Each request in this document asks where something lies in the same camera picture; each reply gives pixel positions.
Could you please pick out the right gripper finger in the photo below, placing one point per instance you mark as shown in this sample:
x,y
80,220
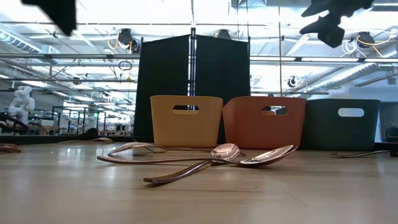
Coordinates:
x,y
331,32
326,9

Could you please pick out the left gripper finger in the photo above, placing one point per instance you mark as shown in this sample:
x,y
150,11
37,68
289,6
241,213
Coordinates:
x,y
59,15

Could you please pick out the long silver spoon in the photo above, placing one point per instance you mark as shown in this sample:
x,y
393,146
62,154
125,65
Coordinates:
x,y
273,154

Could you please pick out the thin vertical pole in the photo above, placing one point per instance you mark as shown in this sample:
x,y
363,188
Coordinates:
x,y
280,62

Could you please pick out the white robot figure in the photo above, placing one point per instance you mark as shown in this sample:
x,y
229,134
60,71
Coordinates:
x,y
21,102

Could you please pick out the teal plastic bin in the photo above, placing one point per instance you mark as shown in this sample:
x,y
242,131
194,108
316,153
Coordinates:
x,y
339,133

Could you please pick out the orange plastic bin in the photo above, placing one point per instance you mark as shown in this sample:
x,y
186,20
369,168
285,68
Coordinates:
x,y
264,130

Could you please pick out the black folding partition screen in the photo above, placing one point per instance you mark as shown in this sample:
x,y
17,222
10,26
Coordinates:
x,y
164,77

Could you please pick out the yellow plastic bin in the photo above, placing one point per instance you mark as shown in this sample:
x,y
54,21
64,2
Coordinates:
x,y
186,130

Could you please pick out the grey overhead rail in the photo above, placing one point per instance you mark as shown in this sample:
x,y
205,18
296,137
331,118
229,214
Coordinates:
x,y
77,56

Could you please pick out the silver ventilation duct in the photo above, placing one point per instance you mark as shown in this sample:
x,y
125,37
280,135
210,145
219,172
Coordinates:
x,y
348,74

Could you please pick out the black metal table frame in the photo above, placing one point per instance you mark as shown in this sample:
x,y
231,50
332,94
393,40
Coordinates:
x,y
46,139

